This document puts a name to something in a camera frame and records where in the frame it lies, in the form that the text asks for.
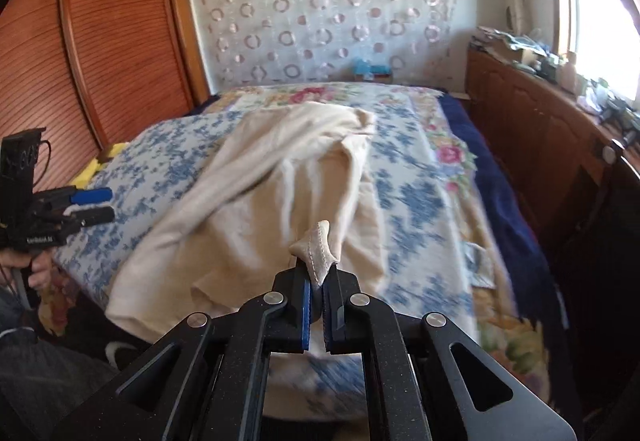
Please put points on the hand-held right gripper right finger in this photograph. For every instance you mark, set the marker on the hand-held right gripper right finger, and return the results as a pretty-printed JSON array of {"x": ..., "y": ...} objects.
[{"x": 328, "y": 321}]

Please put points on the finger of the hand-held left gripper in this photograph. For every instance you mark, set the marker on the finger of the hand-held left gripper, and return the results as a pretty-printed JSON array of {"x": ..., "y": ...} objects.
[
  {"x": 92, "y": 195},
  {"x": 95, "y": 215}
]

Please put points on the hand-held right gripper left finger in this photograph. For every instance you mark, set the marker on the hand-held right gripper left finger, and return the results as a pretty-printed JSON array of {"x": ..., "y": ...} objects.
[{"x": 305, "y": 316}]

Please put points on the beige printed t-shirt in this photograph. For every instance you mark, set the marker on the beige printed t-shirt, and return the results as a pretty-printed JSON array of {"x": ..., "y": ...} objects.
[{"x": 240, "y": 201}]

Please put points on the person's left hand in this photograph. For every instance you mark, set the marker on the person's left hand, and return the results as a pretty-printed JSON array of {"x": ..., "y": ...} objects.
[{"x": 40, "y": 271}]

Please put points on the blue floral bedsheet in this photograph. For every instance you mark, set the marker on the blue floral bedsheet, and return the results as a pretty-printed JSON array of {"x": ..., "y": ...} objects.
[{"x": 415, "y": 201}]

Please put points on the person's leg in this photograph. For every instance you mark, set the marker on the person's leg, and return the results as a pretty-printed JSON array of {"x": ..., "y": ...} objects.
[{"x": 40, "y": 361}]

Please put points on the wooden headboard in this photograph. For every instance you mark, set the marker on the wooden headboard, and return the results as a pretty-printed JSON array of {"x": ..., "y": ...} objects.
[{"x": 115, "y": 31}]

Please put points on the dark blue blanket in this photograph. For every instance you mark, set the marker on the dark blue blanket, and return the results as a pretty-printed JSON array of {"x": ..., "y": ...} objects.
[{"x": 500, "y": 201}]

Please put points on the blue box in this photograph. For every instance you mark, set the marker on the blue box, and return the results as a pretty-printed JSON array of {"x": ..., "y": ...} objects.
[{"x": 370, "y": 68}]

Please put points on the wooden cabinet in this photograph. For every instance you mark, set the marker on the wooden cabinet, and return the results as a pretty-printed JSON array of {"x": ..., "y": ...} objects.
[{"x": 540, "y": 131}]

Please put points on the circle pattern sheer curtain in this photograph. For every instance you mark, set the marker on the circle pattern sheer curtain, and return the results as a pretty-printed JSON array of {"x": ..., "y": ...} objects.
[{"x": 320, "y": 6}]

